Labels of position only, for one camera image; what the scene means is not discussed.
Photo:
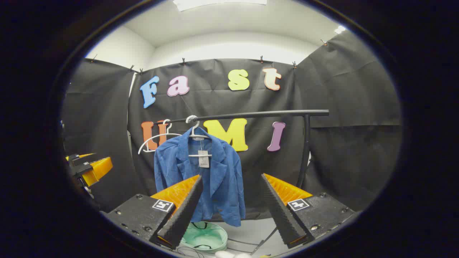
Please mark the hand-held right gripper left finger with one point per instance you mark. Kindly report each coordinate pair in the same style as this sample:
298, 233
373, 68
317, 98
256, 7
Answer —
186, 211

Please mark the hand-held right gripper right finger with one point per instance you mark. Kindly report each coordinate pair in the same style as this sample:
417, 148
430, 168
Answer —
281, 215

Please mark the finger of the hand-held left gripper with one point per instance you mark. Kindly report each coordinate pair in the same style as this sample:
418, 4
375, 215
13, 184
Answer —
80, 157
96, 170

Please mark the green laundry hamper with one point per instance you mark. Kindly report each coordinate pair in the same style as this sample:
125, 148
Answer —
208, 238

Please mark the white plastic hanger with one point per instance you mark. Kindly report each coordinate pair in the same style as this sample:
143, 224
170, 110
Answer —
195, 133
157, 136

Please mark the black clothes rack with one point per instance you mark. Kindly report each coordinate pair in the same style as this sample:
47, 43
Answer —
258, 114

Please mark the white paper hang tag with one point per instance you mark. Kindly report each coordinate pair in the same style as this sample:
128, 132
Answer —
203, 158

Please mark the black backdrop cloth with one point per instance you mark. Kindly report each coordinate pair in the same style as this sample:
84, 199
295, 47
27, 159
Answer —
344, 143

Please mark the ceiling light panel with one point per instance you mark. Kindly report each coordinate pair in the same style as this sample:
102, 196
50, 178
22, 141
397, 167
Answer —
340, 29
218, 3

